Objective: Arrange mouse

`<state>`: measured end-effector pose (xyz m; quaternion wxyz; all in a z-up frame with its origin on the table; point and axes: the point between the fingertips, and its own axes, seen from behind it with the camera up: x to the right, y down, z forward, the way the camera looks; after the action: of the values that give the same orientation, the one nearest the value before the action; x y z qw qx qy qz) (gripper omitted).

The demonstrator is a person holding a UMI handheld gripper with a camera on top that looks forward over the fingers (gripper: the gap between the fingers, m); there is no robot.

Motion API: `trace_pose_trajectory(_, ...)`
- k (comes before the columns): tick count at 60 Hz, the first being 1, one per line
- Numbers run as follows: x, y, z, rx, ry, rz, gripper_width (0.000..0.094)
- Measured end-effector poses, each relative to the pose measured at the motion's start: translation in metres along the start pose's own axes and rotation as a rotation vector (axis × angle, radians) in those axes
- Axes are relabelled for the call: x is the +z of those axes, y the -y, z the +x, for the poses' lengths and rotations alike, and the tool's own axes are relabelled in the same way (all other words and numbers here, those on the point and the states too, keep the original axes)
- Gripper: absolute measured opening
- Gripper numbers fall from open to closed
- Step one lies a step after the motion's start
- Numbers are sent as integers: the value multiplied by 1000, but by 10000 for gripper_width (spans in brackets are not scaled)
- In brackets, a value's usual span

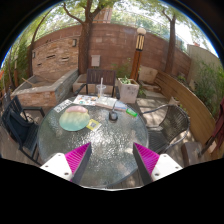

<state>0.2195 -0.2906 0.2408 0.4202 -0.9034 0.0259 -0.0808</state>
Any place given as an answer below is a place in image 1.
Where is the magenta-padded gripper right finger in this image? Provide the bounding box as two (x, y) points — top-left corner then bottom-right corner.
(132, 142), (184, 186)

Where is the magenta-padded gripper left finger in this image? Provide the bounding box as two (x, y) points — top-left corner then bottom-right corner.
(39, 142), (93, 185)

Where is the dark grey computer mouse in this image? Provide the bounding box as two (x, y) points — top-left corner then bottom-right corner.
(108, 110), (119, 122)

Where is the dark wicker chair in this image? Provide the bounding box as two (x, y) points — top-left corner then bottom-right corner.
(139, 103), (191, 155)

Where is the yellow card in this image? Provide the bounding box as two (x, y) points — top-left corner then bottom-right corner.
(85, 118), (102, 132)

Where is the black metal chair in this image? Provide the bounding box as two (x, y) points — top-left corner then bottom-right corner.
(1, 95), (46, 166)

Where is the white licence plate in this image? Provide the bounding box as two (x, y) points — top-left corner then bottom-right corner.
(53, 99), (74, 114)

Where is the green marker pen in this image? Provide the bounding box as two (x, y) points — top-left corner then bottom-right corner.
(125, 107), (138, 118)

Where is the colourful picture sheet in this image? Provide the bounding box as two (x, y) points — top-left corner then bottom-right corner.
(72, 94), (98, 107)

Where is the curved wooden bench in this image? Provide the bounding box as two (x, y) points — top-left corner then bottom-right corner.
(154, 69), (218, 158)

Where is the raised stone planter bed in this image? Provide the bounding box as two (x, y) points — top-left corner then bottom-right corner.
(11, 68), (79, 108)

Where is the thick white book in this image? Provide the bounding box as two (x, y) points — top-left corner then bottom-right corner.
(95, 95), (118, 110)

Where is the beige stone block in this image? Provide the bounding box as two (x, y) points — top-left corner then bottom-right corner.
(138, 65), (158, 84)

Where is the dark wooden slatted chair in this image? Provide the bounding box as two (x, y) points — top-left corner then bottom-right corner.
(73, 68), (121, 100)

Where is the slim tree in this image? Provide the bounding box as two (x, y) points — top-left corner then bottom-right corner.
(161, 9), (178, 76)

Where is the forked tree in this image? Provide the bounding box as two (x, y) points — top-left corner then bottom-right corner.
(62, 0), (103, 75)

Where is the wooden garden lamp post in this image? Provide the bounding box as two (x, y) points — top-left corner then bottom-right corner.
(129, 27), (147, 82)

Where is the grey wall box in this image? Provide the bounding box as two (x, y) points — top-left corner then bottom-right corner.
(91, 54), (101, 68)

